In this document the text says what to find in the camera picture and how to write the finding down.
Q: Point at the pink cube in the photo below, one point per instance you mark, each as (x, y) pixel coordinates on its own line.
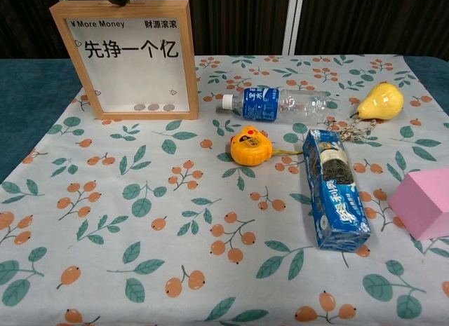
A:
(421, 200)

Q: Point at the wooden frame money box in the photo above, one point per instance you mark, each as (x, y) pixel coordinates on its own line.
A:
(105, 10)

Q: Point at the teal table cover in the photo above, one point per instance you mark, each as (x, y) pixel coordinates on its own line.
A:
(28, 87)

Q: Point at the yellow tape measure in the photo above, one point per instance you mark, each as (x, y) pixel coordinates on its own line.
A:
(249, 147)

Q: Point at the clear bottle with blue label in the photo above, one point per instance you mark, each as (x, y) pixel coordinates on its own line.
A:
(261, 105)

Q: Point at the white partition post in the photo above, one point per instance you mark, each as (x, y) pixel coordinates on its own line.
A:
(293, 21)

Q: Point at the yellow pear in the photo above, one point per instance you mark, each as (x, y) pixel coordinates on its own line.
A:
(382, 101)

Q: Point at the floral tablecloth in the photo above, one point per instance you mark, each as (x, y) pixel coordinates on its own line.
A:
(210, 270)

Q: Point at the blue Oreo cookie box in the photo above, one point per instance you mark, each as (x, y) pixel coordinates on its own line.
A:
(336, 200)

